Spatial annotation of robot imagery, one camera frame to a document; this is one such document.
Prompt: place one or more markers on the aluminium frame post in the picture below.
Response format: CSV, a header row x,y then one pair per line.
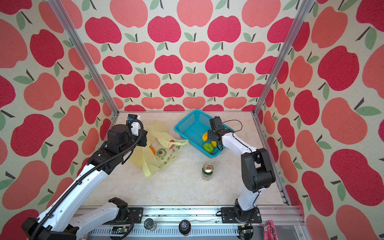
x,y
71,31
285,49

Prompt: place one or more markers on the yellow toy mango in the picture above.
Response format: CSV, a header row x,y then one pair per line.
x,y
205,137

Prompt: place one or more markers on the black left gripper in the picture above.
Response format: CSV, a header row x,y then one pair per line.
x,y
143,142

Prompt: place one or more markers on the green toy fruit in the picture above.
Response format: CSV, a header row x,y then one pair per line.
x,y
209,148

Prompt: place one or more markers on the yellow plastic avocado-print bag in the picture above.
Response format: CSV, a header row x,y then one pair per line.
x,y
167,149

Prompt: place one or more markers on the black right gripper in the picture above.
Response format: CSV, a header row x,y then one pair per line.
x,y
209,135

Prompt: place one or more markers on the black round knob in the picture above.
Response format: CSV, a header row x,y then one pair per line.
x,y
185,227

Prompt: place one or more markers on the pink snack packet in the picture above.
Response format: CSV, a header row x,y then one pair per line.
x,y
269,231

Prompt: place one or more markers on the teal plastic mesh basket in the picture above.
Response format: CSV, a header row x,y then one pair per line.
x,y
192,128

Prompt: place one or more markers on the aluminium frame post left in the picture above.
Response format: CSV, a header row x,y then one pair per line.
x,y
71,31

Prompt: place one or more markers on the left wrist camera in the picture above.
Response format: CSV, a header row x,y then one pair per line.
x,y
121,135

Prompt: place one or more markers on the small glass jar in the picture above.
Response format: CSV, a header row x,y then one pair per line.
x,y
150,224

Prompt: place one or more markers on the green drink can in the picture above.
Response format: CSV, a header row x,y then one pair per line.
x,y
207,171

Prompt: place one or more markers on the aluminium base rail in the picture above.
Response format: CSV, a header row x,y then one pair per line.
x,y
207,223

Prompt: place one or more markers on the aluminium frame post right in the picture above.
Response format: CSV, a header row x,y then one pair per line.
x,y
285,49

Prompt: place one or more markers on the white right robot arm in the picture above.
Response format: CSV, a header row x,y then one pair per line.
x,y
256,168

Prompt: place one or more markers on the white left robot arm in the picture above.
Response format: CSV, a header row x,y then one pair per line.
x,y
58,222

